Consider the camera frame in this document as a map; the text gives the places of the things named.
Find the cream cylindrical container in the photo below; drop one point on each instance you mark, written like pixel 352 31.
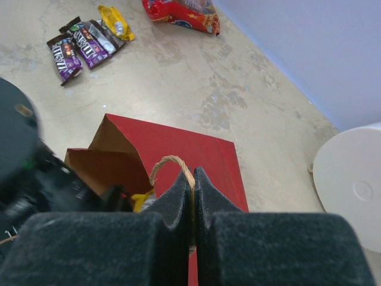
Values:
pixel 346 175

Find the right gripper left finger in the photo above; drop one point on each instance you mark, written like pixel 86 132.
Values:
pixel 93 248

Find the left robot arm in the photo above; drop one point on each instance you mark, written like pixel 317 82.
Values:
pixel 33 179

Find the purple chocolate candy packet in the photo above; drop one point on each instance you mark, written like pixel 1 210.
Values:
pixel 87 46

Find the large red snack bag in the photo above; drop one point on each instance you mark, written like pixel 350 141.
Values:
pixel 197 15

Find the red paper bag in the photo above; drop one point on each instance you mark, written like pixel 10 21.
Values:
pixel 142 156

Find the yellow candy packet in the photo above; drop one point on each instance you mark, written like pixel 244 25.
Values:
pixel 116 23
pixel 143 201

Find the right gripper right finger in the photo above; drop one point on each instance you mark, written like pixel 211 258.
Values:
pixel 239 248

